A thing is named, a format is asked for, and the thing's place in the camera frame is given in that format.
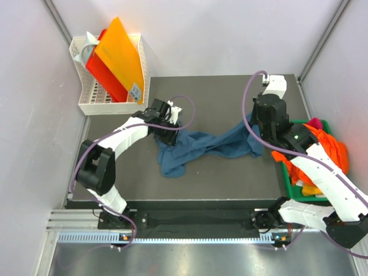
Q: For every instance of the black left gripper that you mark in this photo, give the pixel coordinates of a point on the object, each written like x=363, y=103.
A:
x=169, y=139

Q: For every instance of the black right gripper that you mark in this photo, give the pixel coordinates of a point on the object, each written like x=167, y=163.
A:
x=253, y=119

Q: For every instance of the blue t shirt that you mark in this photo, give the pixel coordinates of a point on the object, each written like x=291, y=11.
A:
x=191, y=145

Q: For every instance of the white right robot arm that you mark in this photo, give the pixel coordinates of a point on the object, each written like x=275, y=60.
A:
x=345, y=219

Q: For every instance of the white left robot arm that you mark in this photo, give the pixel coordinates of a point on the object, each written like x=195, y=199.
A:
x=96, y=165

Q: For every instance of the pink t shirt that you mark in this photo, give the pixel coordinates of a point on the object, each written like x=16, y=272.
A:
x=315, y=123

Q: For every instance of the red plastic board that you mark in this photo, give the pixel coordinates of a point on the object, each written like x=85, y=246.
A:
x=98, y=65

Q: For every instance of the white perforated plastic basket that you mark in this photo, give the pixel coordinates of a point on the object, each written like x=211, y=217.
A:
x=94, y=100

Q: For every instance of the orange t shirt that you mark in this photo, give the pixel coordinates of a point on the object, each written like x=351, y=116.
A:
x=336, y=150

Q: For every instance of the green plastic bin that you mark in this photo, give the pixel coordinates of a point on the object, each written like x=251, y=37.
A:
x=294, y=191

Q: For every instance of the orange plastic board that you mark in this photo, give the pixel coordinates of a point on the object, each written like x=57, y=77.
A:
x=117, y=52

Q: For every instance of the yellow t shirt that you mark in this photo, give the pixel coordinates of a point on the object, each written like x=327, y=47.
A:
x=308, y=190

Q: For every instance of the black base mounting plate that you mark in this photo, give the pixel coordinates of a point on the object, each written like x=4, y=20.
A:
x=194, y=218

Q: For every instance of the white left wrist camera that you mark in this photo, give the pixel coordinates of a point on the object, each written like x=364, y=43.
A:
x=173, y=113

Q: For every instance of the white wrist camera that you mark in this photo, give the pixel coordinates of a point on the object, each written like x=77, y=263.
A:
x=173, y=113
x=274, y=84

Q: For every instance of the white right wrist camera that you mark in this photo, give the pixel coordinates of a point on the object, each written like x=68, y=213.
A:
x=274, y=84

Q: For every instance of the light blue plastic ring tool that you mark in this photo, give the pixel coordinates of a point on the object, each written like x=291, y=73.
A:
x=90, y=42

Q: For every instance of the grey slotted cable duct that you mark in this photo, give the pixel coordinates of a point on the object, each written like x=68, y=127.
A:
x=121, y=238

